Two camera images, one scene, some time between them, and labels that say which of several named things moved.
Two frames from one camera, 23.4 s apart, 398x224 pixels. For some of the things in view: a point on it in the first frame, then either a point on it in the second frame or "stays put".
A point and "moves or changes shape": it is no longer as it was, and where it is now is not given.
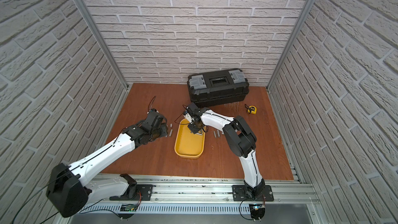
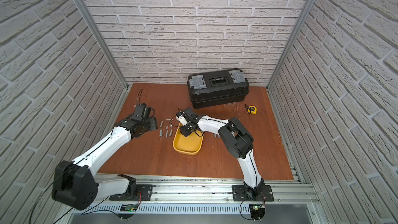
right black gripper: [194, 130] → [183, 130]
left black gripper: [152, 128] → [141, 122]
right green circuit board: [257, 210] stays put
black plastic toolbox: [217, 87] stays put
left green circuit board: [128, 207] stays put
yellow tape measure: [251, 109] stays put
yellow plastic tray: [187, 145] moves or changes shape
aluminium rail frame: [278, 198] stays put
